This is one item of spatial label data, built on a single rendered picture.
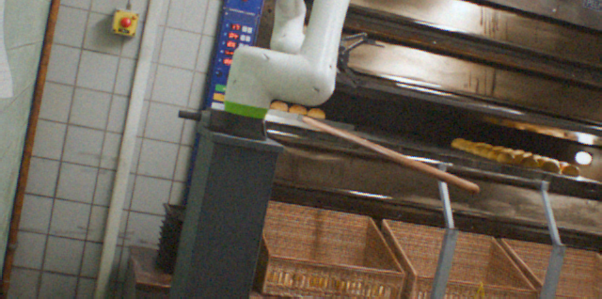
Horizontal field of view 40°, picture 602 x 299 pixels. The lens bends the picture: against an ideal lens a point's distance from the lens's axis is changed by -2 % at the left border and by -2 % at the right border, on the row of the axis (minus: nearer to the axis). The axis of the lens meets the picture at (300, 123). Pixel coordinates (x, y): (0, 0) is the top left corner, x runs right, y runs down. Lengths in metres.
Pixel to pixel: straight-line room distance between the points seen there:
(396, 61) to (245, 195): 1.52
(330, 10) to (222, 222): 0.67
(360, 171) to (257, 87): 1.45
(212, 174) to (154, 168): 1.22
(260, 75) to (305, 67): 0.12
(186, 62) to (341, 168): 0.81
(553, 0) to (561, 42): 0.20
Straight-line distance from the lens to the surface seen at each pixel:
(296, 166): 3.57
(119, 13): 3.35
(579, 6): 4.09
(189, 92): 3.45
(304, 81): 2.28
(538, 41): 3.95
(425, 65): 3.72
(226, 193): 2.29
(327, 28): 2.38
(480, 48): 3.82
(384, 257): 3.48
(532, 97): 3.95
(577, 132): 3.93
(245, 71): 2.30
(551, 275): 3.45
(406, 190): 3.74
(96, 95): 3.43
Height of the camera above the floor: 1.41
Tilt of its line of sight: 3 degrees down
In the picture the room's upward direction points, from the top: 12 degrees clockwise
